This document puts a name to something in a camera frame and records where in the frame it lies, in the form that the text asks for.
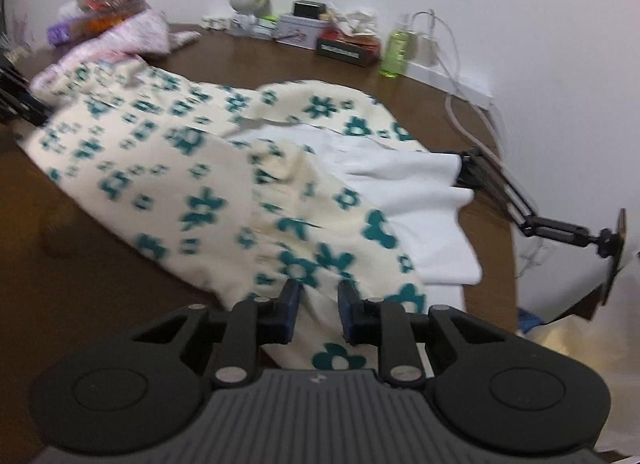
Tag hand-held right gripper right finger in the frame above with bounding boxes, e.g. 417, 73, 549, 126
337, 280, 506, 390

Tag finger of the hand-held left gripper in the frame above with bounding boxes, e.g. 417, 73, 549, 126
0, 54, 54, 127

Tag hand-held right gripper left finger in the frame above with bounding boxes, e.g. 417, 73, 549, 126
131, 279, 303, 390

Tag cream teal floral garment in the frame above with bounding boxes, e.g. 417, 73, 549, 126
15, 61, 483, 372

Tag purple tissue box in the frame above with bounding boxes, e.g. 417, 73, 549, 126
47, 18, 82, 47

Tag pink floral garment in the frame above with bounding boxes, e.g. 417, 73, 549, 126
30, 11, 201, 94

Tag white robot figurine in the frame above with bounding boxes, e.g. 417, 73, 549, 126
227, 0, 271, 37

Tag long white power strip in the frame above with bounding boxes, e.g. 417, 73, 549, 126
407, 61, 494, 110

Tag stack of small boxes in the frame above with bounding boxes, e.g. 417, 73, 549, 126
252, 16, 279, 40

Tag red and black box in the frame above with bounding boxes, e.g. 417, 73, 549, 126
315, 28, 384, 68

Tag green spray bottle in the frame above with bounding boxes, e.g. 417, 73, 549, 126
378, 14, 414, 79

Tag white charger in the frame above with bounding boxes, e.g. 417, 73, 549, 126
412, 34, 444, 67

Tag grey tin box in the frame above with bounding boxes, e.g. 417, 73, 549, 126
275, 12, 324, 50

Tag white cable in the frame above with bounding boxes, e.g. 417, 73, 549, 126
410, 8, 507, 165

